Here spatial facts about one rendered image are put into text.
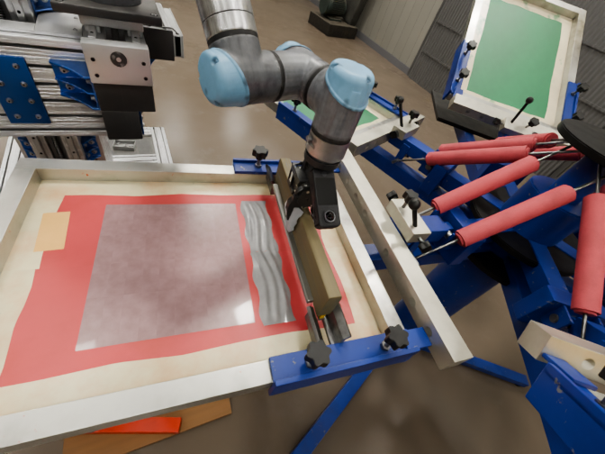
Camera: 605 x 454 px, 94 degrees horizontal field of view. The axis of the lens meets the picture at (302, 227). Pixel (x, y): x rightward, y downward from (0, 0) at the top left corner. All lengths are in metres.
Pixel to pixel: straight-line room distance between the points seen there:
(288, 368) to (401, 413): 1.29
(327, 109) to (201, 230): 0.42
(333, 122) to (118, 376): 0.54
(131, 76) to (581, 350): 1.09
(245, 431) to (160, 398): 1.02
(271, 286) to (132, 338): 0.27
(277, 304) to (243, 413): 0.96
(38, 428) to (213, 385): 0.22
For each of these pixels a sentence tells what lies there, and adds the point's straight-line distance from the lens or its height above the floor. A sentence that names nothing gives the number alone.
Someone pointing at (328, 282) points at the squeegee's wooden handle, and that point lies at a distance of 0.54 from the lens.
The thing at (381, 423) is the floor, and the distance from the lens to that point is 1.73.
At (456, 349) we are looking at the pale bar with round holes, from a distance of 0.67.
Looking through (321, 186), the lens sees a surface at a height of 1.20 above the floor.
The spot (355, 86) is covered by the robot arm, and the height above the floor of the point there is 1.38.
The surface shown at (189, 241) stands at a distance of 0.71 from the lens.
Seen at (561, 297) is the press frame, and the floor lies 1.05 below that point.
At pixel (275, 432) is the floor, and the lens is 1.55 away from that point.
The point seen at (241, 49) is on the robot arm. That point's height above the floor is 1.38.
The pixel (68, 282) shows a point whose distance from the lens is 0.70.
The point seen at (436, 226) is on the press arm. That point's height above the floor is 1.04.
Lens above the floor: 1.52
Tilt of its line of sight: 46 degrees down
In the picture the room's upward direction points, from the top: 21 degrees clockwise
